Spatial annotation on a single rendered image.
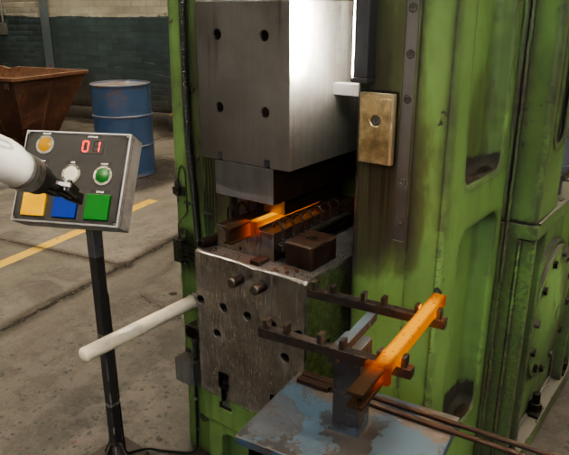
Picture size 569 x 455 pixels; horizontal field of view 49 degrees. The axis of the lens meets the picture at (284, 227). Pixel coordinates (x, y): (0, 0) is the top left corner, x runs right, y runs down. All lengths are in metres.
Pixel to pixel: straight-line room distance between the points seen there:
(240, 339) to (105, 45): 8.17
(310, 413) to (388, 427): 0.17
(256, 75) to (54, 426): 1.70
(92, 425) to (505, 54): 1.99
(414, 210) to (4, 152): 0.93
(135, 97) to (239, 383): 4.61
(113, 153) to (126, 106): 4.26
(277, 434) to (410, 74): 0.85
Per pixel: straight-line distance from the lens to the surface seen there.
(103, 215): 1.84
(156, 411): 2.69
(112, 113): 6.16
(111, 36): 9.56
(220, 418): 1.95
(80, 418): 2.73
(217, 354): 1.83
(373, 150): 1.53
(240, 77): 1.59
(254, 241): 1.66
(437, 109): 1.48
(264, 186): 1.59
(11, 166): 1.43
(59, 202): 1.91
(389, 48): 1.51
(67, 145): 1.96
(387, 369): 1.08
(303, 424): 1.41
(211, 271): 1.72
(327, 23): 1.62
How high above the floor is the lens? 1.54
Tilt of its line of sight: 19 degrees down
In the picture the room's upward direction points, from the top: straight up
